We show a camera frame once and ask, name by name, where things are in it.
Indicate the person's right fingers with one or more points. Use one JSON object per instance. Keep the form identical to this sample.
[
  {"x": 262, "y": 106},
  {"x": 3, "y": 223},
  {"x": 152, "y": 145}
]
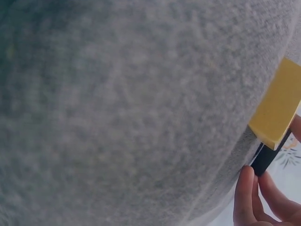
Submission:
[{"x": 244, "y": 195}]

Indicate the person's right thumb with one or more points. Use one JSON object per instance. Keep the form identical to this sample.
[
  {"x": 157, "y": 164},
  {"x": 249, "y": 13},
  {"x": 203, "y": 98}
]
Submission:
[{"x": 297, "y": 129}]

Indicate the person's right hand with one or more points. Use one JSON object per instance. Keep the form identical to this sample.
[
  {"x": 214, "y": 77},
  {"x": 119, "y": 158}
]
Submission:
[{"x": 244, "y": 195}]

